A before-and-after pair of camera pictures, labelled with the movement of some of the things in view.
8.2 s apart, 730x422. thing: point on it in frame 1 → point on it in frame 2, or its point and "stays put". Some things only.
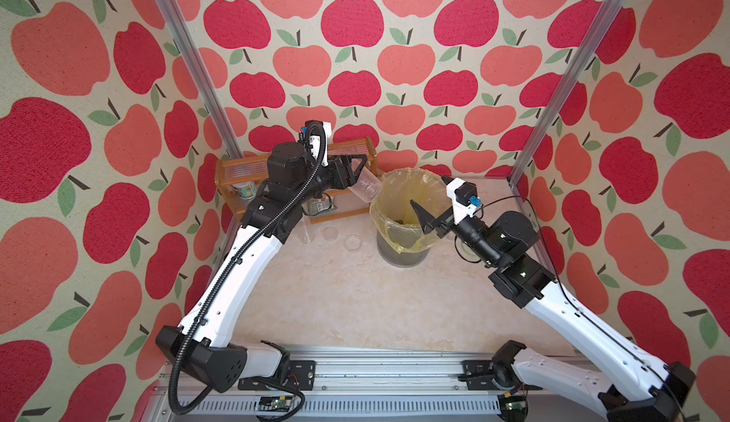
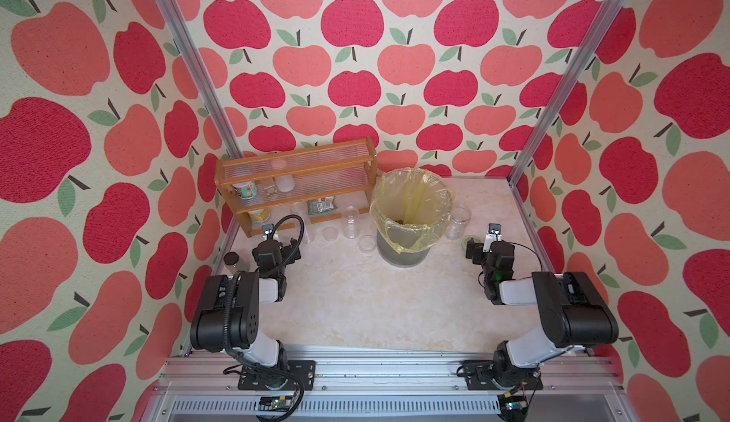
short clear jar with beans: (367, 187) → (351, 221)
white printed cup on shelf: (245, 190) stays put
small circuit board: (275, 403) stays put
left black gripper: (349, 178) → (286, 251)
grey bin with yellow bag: (400, 238) stays put
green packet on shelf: (316, 205) stays put
